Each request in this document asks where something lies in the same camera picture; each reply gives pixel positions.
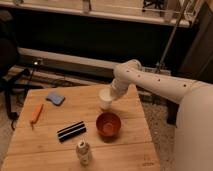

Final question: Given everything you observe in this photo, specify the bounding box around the wooden table board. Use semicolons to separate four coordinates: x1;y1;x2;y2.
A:
1;85;160;171

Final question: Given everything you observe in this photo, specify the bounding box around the white baseboard heater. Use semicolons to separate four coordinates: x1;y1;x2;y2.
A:
18;47;119;78

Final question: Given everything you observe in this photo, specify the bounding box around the white ceramic cup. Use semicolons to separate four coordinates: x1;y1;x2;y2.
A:
99;88;112;110

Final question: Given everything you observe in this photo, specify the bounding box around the metal pole stand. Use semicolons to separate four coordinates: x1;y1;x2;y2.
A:
155;0;190;73

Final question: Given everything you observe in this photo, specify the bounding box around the blue sponge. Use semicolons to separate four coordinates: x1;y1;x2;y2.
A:
46;92;65;106

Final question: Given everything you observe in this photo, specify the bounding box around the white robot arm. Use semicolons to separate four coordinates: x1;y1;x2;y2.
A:
110;60;213;171

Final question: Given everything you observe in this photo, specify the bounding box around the black white-striped block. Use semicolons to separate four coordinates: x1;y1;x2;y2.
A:
57;121;86;142

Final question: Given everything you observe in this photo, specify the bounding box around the black office chair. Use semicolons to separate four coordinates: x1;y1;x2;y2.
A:
0;9;44;121

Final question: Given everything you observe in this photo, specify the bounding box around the orange-brown bowl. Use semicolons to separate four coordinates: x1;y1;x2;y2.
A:
96;112;121;137

